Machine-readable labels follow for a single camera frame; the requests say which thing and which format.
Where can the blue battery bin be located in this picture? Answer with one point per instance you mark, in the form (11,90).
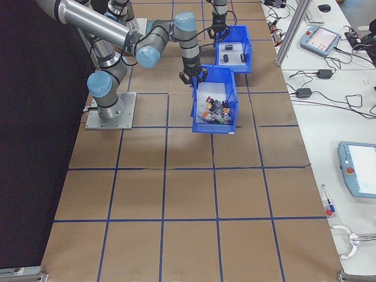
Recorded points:
(235,68)

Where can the blue push-button bin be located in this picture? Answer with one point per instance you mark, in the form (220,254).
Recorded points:
(213,128)

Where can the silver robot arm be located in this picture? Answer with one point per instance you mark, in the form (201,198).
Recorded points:
(88,20)
(219,4)

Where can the pile of small mixed parts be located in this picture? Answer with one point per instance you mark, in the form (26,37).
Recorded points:
(211,89)

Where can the black cylinders in far bin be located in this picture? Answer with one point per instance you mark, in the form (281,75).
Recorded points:
(235,54)

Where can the red mushroom push button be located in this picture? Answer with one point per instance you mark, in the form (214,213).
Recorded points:
(208,100)

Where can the yellow mushroom push button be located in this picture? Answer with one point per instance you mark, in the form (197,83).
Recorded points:
(225,110)

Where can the green push button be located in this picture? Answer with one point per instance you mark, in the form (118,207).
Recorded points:
(218,120)

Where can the small black red adapter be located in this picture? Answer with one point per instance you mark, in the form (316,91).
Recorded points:
(277,37)
(274,27)

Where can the white keyboard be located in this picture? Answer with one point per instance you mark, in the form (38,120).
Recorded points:
(315,13)

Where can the light blue teach pendant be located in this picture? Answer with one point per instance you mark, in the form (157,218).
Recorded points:
(361,170)
(321,41)

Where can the black power adapter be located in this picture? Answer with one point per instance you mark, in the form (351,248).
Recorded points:
(325,74)
(303,93)

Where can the black computer mouse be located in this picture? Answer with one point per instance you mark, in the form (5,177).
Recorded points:
(324,8)

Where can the black red circuit board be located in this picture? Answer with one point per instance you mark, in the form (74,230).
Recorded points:
(354,35)

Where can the white marker pen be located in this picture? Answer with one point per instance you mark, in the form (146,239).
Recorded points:
(326,195)

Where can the small red capped item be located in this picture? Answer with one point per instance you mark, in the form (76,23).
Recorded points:
(330,210)

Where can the aluminium profile bar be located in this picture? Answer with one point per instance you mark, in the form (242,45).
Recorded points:
(355,277)
(23,276)

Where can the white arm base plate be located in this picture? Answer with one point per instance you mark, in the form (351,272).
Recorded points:
(142,26)
(126,117)

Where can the aluminium profile post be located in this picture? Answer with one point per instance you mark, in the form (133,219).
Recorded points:
(291,32)

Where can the black frame cover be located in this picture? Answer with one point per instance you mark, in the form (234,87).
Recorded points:
(29,132)

